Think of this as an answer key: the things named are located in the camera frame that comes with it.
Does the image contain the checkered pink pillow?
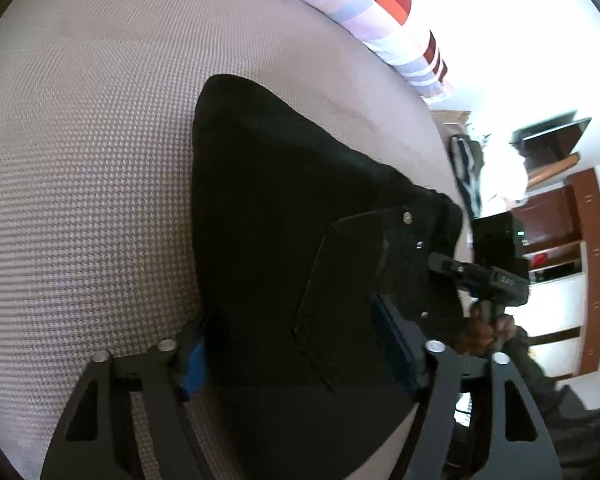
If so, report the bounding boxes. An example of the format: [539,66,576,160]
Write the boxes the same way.
[215,0,456,107]

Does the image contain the person's right forearm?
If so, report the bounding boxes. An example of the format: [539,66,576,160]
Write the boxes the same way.
[502,324,600,480]

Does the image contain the black flat panel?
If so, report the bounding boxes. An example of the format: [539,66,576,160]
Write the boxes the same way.
[510,117,594,172]

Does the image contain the grey woven bed mat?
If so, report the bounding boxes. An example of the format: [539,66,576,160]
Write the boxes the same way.
[0,0,475,480]

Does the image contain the white cloth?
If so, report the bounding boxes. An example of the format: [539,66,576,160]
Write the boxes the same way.
[480,144,529,207]

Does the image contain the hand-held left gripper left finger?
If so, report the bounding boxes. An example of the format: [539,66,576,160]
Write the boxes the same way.
[40,312,217,480]

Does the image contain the black pants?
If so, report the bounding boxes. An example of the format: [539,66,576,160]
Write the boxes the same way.
[190,74,467,480]

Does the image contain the brown wooden cabinet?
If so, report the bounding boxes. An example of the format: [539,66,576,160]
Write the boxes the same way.
[509,167,600,377]

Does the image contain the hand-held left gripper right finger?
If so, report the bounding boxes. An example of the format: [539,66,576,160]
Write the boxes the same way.
[371,295,564,480]

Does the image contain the person's right hand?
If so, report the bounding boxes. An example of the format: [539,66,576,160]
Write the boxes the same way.
[457,301,519,357]

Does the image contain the dark blue striped garment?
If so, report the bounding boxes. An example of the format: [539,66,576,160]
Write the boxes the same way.
[449,134,485,217]

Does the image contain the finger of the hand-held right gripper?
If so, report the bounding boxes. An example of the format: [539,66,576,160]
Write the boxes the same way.
[428,252,481,287]

